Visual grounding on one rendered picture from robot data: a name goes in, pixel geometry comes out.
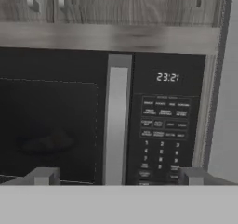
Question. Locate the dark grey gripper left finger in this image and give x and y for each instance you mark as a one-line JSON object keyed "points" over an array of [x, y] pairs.
{"points": [[42, 175]]}

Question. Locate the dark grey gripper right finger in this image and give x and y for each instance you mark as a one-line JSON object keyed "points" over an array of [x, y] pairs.
{"points": [[195, 176]]}

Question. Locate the black microwave door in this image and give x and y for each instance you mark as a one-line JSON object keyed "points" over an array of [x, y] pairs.
{"points": [[52, 116]]}

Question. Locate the black microwave oven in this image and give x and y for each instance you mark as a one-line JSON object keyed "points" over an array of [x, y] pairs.
{"points": [[166, 119]]}

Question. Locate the grey wood cupboard door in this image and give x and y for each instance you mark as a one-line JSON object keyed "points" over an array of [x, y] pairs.
{"points": [[21, 4], [139, 4]]}

